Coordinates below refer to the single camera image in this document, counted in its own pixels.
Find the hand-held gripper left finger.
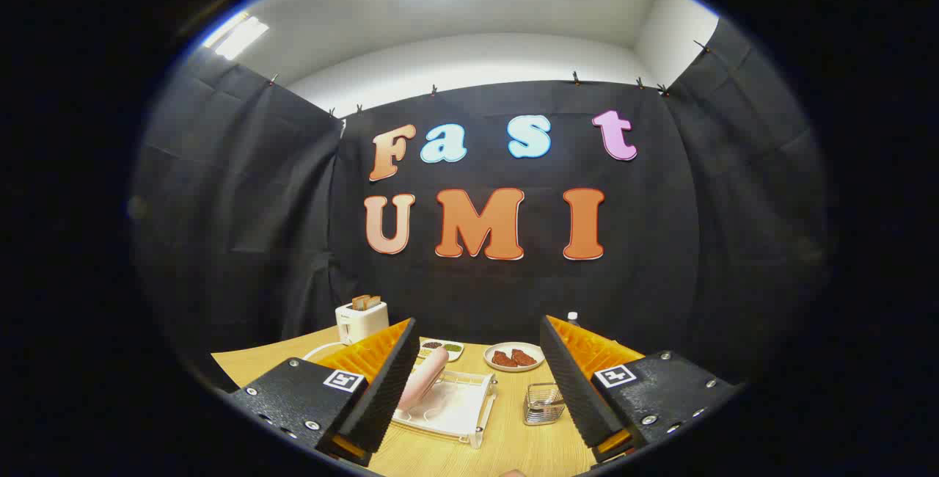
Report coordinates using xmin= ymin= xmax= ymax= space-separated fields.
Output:
xmin=229 ymin=318 xmax=420 ymax=467

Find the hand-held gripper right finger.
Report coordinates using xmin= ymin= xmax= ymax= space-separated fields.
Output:
xmin=540 ymin=315 xmax=742 ymax=465

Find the metal wire basket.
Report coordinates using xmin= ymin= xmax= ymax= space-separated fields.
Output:
xmin=524 ymin=382 xmax=566 ymax=426

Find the pink plate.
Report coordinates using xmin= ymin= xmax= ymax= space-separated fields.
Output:
xmin=397 ymin=346 xmax=450 ymax=413

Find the white wire dish rack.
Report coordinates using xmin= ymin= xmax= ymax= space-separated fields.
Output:
xmin=304 ymin=341 xmax=498 ymax=450

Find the white oval plate with meat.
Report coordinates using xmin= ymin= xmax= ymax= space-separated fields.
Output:
xmin=483 ymin=342 xmax=545 ymax=373

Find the white divided dish with beans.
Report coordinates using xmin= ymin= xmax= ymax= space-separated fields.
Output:
xmin=418 ymin=338 xmax=464 ymax=363

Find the white toaster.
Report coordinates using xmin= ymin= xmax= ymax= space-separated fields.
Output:
xmin=335 ymin=301 xmax=390 ymax=346

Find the black backdrop cloth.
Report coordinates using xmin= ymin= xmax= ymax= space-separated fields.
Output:
xmin=132 ymin=18 xmax=830 ymax=390

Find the narrow ceiling light panel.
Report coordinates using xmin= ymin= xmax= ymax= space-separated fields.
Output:
xmin=204 ymin=13 xmax=270 ymax=61

